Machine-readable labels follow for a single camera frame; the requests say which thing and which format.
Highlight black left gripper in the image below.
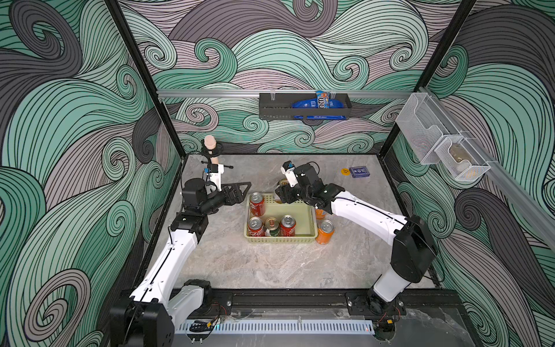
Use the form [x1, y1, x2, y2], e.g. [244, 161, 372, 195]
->
[198, 181, 249, 217]

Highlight orange fanta can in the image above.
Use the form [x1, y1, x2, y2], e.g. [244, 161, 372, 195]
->
[315, 219, 335, 245]
[315, 209, 327, 220]

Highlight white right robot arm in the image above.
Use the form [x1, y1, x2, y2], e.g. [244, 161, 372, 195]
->
[275, 184, 437, 304]

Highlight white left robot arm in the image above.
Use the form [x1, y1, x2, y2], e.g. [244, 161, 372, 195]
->
[110, 178, 251, 346]

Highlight light green plastic basket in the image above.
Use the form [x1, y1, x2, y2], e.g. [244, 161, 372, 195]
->
[244, 192, 318, 244]

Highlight red cola can back left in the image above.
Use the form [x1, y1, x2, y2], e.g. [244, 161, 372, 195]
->
[249, 192, 265, 217]

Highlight red cola can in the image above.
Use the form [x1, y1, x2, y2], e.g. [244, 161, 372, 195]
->
[247, 216, 265, 237]
[280, 215, 296, 237]
[249, 192, 265, 217]

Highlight red cola can front left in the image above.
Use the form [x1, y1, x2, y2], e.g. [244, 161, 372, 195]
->
[247, 216, 265, 237]

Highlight red cola can front right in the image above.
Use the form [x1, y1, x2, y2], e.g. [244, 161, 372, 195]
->
[280, 215, 296, 237]

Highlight black tripod microphone stand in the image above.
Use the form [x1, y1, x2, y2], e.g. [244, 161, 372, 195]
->
[201, 143, 234, 174]

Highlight green gold-top tea can front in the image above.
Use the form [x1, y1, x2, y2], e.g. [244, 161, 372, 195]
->
[264, 217, 280, 237]

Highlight blue playing card box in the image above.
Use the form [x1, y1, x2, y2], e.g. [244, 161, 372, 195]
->
[349, 166, 371, 178]

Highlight beige foam microphone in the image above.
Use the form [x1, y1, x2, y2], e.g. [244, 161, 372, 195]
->
[204, 135, 219, 165]

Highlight blue snack bag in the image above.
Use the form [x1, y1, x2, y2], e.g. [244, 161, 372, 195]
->
[291, 98, 347, 120]

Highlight small candy packet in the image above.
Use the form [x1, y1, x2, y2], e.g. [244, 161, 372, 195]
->
[316, 91, 330, 108]

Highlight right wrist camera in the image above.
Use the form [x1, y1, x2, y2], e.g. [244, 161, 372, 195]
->
[280, 160, 320, 187]

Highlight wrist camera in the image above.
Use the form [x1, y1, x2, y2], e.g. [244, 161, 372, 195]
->
[280, 160, 320, 187]
[182, 164, 223, 211]

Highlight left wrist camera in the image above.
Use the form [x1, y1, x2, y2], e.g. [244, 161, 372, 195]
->
[182, 164, 223, 211]

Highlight black wall shelf basket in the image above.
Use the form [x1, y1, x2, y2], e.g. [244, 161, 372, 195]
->
[259, 93, 353, 120]

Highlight aluminium rail back wall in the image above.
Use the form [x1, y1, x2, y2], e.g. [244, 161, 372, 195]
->
[157, 88, 412, 99]

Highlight aluminium rail wall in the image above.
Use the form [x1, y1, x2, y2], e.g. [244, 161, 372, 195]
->
[157, 88, 412, 99]
[419, 87, 554, 251]

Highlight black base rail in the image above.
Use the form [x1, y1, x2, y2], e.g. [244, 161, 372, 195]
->
[197, 289, 406, 319]

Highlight clear plastic wall bin large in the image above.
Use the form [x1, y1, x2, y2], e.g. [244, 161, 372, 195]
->
[396, 93, 449, 165]

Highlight white slotted cable duct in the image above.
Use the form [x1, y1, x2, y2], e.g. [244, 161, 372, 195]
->
[173, 320, 376, 335]

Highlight clear plastic wall bin small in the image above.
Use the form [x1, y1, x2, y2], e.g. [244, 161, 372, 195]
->
[434, 135, 491, 182]

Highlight black corner frame post left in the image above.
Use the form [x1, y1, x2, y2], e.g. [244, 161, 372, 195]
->
[105, 0, 187, 160]

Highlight black corner frame post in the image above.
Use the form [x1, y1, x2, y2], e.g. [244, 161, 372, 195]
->
[378, 0, 477, 161]
[105, 0, 187, 160]

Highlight black corner frame post right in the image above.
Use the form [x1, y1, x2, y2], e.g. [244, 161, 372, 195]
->
[378, 0, 477, 161]

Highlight aluminium rail right wall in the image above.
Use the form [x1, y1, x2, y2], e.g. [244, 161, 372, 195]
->
[419, 87, 554, 251]

